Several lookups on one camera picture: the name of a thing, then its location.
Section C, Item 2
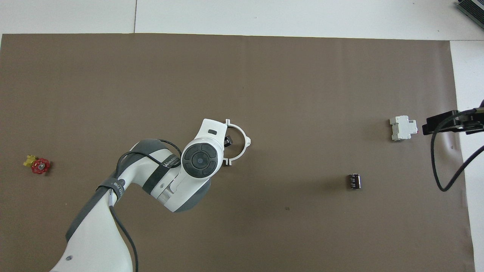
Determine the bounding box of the brown paper table mat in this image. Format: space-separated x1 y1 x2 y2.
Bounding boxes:
0 33 476 272

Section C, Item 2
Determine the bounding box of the red handwheel brass valve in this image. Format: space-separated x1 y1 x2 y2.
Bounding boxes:
23 154 51 175

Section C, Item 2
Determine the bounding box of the white circuit breaker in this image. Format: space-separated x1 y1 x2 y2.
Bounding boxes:
389 115 419 142

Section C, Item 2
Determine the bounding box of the white half pipe clamp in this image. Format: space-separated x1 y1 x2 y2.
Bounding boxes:
227 119 252 167
223 119 229 167

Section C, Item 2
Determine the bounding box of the grey ribbed electronics box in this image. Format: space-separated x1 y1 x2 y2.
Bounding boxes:
456 0 484 24

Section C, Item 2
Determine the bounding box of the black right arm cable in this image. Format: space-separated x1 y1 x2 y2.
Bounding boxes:
431 109 484 193

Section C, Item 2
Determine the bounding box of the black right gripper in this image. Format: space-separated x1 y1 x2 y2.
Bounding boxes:
422 108 484 136

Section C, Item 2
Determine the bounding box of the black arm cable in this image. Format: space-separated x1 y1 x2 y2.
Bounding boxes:
431 109 484 193
107 139 182 272

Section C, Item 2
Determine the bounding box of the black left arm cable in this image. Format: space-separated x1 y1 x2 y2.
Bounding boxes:
107 139 182 272

